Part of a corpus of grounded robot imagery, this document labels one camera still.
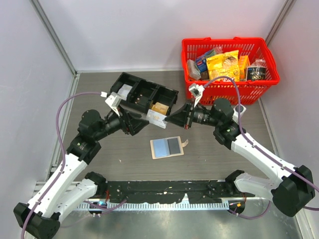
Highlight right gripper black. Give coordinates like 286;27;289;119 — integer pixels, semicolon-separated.
165;98;221;129

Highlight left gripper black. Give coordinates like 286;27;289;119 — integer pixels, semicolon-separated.
94;104;149;141

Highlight white VIP card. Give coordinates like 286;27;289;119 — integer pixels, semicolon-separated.
146;109;167;129

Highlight beige leather card holder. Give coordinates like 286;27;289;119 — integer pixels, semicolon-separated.
150;136;188;160

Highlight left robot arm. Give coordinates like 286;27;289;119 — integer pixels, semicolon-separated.
13;108;149;239

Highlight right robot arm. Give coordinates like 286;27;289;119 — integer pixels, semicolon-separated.
165;98;315;217

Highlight gold card in tray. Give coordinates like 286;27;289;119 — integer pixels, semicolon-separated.
151;102;169;116

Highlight white cards in tray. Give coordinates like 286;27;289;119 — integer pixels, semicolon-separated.
117;84;132;101

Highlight black three-compartment tray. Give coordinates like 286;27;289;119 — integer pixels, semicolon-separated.
110;72;178;116

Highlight grey wrapped package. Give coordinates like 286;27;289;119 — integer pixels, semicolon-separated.
187;59;201;80

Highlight brown chocolate box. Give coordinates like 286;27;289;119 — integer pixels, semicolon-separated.
200;71;209;81

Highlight blue snack box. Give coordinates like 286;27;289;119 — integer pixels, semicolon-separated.
195;55;207;72

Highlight yellow chips bag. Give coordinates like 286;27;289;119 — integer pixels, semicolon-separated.
206;50;240;82

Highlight green sponge pack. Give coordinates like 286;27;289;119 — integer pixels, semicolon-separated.
204;49;216;58

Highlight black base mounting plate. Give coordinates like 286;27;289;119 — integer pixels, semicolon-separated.
99;179;250;204

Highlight orange snack box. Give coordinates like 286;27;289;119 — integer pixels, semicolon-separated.
238;55;250;82

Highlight black round can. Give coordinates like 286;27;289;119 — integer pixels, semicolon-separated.
246;66;266;81

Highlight red plastic shopping basket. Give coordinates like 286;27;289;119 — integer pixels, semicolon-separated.
181;37;280;105

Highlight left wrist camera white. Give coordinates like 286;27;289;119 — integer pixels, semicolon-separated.
100;92;122;116

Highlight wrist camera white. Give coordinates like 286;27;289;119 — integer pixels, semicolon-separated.
100;92;122;116
188;83;205;107

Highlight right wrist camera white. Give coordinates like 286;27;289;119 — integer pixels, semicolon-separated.
188;83;205;107

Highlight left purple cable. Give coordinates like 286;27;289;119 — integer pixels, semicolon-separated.
19;91;128;239

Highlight purple cable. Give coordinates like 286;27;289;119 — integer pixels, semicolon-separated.
201;76;319;220
19;91;128;239

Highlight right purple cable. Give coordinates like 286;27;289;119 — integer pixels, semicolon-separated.
201;76;319;220

